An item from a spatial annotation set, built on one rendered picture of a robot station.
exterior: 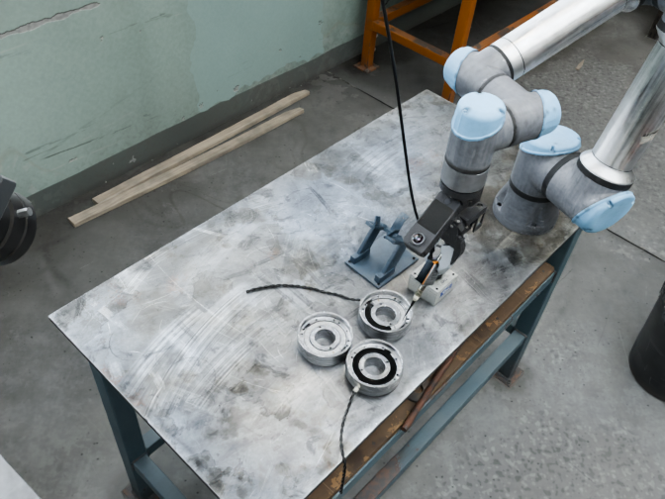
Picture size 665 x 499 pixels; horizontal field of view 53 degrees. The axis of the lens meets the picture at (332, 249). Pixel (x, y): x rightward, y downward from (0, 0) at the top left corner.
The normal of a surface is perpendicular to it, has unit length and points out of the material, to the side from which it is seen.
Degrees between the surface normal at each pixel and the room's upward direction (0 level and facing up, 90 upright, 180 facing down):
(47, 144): 90
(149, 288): 0
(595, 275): 0
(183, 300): 0
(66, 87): 90
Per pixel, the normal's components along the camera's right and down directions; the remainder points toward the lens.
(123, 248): 0.07, -0.69
